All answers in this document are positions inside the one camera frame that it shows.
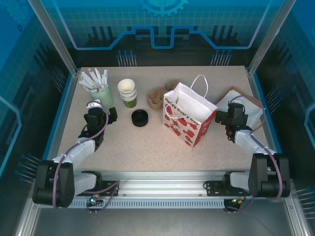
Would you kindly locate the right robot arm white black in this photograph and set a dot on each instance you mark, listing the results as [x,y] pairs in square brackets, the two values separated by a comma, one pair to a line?
[248,142]

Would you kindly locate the aluminium frame post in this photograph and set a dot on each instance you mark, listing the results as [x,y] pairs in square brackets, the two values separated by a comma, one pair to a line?
[268,41]
[56,41]

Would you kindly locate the black plastic cup lid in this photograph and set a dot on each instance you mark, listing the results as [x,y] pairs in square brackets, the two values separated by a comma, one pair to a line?
[140,118]

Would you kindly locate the pale green straw holder cup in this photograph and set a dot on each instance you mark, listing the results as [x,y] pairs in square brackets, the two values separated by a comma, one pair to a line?
[107,96]

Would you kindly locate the small LED circuit board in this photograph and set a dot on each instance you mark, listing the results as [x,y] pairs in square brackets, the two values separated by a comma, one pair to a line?
[93,201]
[237,201]

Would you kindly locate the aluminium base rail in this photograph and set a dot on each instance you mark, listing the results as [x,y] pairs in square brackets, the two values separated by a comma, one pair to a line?
[160,184]

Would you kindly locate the white wrapped straw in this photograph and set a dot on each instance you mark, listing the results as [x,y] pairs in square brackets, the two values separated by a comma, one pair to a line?
[87,79]
[102,79]
[105,77]
[93,77]
[85,83]
[98,76]

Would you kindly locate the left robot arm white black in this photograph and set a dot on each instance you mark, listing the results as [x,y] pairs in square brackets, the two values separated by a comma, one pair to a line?
[73,151]

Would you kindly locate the brown pulp cup carrier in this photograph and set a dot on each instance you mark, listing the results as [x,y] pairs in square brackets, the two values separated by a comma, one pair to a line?
[155,98]

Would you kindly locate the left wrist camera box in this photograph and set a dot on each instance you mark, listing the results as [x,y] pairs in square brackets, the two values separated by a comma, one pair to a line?
[92,104]

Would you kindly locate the aluminium side rail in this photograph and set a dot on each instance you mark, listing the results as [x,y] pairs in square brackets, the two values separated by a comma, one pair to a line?
[256,98]
[69,98]

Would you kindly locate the green white paper cup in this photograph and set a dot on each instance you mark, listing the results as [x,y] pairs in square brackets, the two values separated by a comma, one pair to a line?
[128,99]
[126,86]
[129,104]
[128,96]

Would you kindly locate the red white paper gift bag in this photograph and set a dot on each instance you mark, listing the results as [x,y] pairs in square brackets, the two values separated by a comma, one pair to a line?
[187,103]

